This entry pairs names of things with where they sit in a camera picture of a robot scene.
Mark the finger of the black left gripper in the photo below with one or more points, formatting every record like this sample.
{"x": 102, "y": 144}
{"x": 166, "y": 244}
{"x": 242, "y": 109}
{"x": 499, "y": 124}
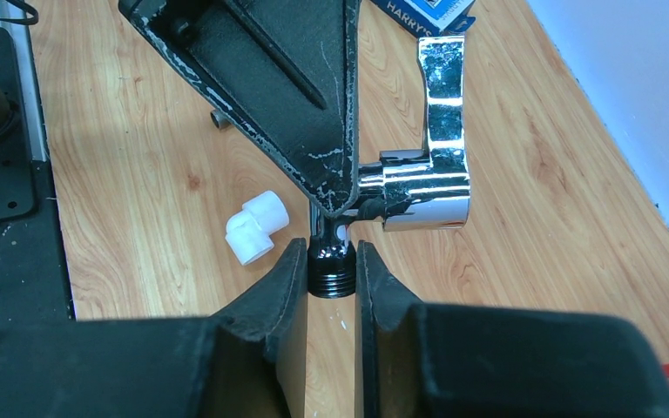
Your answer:
{"x": 283, "y": 72}

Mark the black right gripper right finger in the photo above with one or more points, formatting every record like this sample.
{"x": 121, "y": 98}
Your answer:
{"x": 425, "y": 359}

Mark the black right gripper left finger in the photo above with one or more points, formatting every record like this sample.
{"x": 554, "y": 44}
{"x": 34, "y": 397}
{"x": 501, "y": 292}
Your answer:
{"x": 246, "y": 360}

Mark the white PVC elbow on table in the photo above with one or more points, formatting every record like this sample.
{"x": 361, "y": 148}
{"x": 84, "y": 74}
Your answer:
{"x": 249, "y": 231}

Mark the blue Harry's razor box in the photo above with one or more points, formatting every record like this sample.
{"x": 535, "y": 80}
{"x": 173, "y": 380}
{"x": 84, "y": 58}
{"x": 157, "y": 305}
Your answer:
{"x": 429, "y": 18}

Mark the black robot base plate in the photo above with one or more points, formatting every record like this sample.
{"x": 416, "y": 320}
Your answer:
{"x": 34, "y": 278}

